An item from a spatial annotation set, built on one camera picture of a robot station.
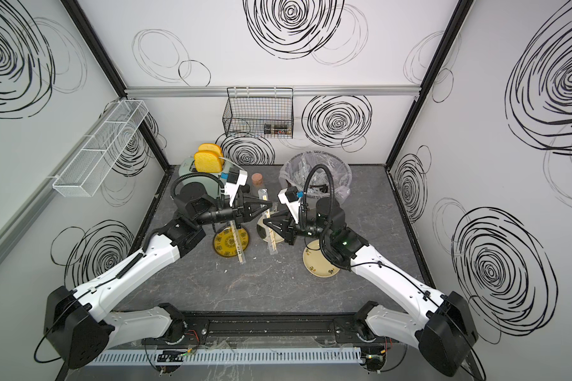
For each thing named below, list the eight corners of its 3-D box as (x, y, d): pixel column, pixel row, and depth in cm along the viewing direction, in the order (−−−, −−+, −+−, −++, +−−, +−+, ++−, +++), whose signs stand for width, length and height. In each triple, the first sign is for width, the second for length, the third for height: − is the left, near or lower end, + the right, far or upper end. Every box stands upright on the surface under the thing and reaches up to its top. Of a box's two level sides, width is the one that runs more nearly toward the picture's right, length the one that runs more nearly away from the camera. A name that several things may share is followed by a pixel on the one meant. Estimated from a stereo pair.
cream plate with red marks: (316, 285, 85) (317, 283, 83) (296, 253, 93) (296, 250, 91) (338, 272, 88) (339, 269, 87) (317, 241, 96) (317, 239, 95)
